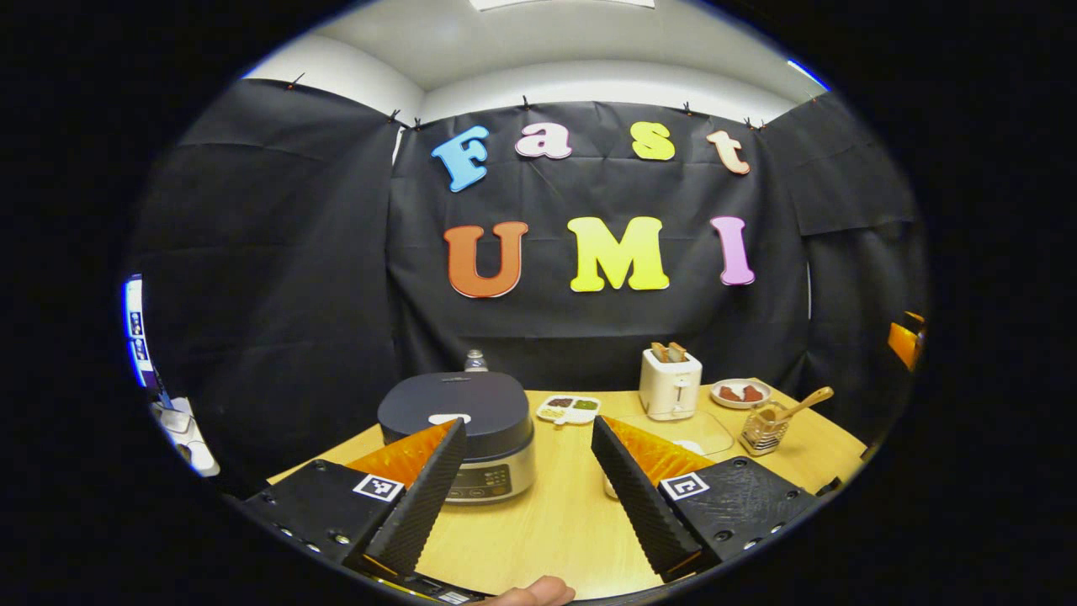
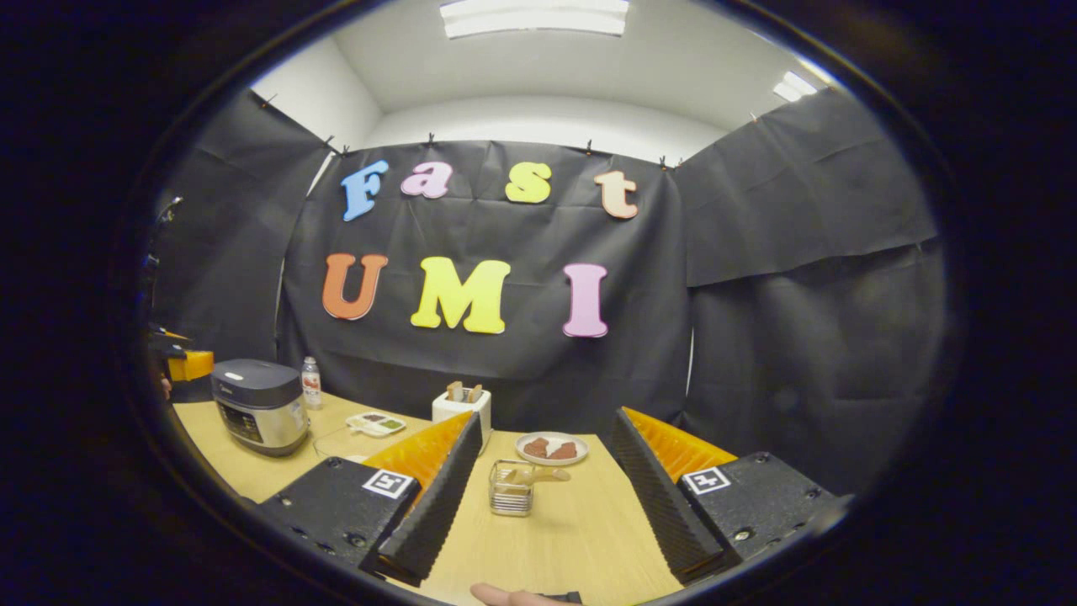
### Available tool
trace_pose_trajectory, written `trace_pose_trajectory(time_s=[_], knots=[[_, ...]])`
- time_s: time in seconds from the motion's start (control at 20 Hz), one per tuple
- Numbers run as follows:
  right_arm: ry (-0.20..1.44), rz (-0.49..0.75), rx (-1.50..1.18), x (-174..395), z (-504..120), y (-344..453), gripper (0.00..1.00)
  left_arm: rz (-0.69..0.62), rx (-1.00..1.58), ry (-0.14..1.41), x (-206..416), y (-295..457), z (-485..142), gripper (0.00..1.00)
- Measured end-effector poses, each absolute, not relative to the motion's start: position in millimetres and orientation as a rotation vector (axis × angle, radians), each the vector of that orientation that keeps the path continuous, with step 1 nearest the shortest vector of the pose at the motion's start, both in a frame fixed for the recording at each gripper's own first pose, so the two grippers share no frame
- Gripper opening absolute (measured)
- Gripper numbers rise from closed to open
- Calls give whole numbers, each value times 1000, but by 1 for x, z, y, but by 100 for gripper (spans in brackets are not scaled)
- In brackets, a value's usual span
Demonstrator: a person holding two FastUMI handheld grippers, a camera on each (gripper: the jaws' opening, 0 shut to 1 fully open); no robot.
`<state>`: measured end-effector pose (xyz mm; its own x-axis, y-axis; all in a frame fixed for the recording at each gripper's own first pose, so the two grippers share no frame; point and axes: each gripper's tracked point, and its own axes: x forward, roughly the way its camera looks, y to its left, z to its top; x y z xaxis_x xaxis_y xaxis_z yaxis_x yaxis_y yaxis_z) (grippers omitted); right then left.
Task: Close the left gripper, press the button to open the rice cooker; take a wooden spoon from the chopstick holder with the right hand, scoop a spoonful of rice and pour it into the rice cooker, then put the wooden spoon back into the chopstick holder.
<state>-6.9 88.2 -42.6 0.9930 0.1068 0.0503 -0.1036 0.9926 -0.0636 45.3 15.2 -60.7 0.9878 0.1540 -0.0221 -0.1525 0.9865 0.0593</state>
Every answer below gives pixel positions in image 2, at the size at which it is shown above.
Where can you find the brown meat piece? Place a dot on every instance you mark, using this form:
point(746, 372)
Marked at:
point(563, 451)
point(536, 448)

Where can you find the small clear bottle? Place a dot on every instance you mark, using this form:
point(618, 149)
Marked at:
point(311, 383)

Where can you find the silver black rice cooker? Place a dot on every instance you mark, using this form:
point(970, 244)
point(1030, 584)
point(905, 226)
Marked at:
point(261, 412)

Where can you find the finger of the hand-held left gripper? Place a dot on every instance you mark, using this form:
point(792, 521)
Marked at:
point(191, 366)

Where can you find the white divided condiment dish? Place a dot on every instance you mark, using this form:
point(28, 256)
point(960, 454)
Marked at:
point(376, 424)

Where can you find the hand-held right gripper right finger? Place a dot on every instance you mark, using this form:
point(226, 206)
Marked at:
point(660, 505)

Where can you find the black backdrop cloth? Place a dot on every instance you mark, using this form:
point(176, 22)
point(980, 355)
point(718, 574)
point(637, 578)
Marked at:
point(505, 370)

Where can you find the toast slice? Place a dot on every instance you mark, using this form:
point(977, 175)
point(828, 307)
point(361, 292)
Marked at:
point(455, 391)
point(475, 393)

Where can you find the large ceiling light panel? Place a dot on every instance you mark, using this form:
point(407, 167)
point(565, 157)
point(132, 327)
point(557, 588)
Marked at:
point(534, 17)

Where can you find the white round plate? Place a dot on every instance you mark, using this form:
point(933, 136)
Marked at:
point(551, 463)

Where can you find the wooden spoon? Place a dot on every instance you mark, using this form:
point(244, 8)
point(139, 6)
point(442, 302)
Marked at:
point(543, 475)

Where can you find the white toaster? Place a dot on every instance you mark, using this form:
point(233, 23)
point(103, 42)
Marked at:
point(450, 410)

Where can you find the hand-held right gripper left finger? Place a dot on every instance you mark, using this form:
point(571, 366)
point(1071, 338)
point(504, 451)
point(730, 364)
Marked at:
point(437, 505)

